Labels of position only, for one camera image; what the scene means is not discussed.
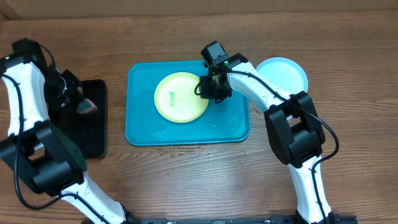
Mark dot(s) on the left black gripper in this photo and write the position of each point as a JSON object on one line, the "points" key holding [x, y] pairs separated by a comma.
{"points": [[71, 96]]}

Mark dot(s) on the teal plastic tray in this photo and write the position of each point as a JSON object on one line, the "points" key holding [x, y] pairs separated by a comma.
{"points": [[228, 121]]}

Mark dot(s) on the yellow-green plate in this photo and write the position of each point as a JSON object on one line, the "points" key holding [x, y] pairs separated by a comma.
{"points": [[175, 98]]}

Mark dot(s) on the black tray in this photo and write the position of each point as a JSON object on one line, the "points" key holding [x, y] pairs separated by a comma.
{"points": [[88, 132]]}

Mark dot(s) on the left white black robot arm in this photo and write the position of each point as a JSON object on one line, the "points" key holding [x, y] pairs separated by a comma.
{"points": [[39, 153]]}

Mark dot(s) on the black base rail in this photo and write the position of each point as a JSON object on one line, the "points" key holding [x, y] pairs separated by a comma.
{"points": [[275, 219]]}

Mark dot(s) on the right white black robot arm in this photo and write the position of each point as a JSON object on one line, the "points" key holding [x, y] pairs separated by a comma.
{"points": [[295, 131]]}

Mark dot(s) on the light blue plate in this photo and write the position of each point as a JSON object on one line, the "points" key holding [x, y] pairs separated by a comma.
{"points": [[285, 73]]}

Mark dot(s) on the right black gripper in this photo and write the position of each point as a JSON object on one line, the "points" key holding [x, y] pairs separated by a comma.
{"points": [[210, 95]]}

